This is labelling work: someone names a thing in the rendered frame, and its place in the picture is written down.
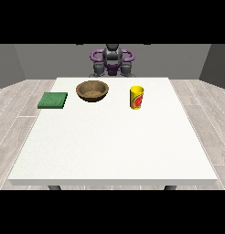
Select brown wooden bowl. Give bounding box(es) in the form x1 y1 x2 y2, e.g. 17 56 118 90
75 80 110 103

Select grey robot trunk purple rings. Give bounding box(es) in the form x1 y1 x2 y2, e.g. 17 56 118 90
88 44 137 78

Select yellow cup with melon print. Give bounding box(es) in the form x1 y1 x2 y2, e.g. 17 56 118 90
130 85 145 111

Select green square pad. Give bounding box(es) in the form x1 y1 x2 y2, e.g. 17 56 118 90
37 91 69 110

